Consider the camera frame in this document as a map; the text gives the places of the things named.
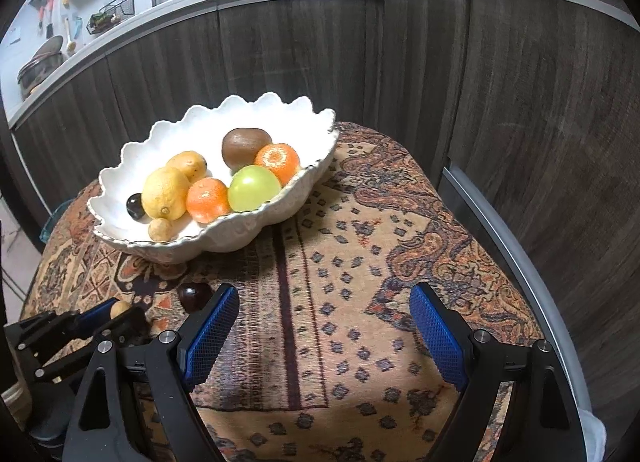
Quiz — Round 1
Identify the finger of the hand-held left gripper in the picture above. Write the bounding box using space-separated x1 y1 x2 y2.
100 307 151 350
70 298 121 337

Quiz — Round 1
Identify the patterned tablecloth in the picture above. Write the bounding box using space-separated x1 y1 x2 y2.
20 122 546 462

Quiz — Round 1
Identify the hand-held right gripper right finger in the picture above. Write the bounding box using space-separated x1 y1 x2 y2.
409 283 587 462

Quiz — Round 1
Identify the teal plastic bag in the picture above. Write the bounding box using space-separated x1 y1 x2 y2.
42 199 76 243

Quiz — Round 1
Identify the dark wood kitchen cabinet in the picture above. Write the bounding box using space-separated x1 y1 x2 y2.
0 0 640 423

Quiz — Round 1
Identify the black wire basket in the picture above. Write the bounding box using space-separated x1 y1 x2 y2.
86 0 136 35

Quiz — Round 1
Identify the small yellow lemon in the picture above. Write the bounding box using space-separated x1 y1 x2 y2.
166 152 207 181

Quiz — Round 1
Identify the grey pot with lid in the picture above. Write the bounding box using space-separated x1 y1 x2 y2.
17 36 65 101

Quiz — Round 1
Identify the brown kiwi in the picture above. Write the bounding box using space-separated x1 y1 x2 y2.
221 128 273 173

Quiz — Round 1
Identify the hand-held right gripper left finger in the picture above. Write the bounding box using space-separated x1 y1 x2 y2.
62 283 241 462

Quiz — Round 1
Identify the large yellow lemon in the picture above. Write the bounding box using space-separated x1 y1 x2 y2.
141 167 191 220

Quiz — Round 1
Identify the orange tangerine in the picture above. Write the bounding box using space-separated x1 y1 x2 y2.
186 177 232 224
254 143 302 187

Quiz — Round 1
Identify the green apple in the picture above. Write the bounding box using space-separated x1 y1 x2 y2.
228 165 282 213

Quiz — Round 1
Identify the white scalloped bowl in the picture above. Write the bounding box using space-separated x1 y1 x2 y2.
86 90 337 265

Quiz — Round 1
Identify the white cloth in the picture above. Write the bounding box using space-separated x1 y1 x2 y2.
580 409 608 462

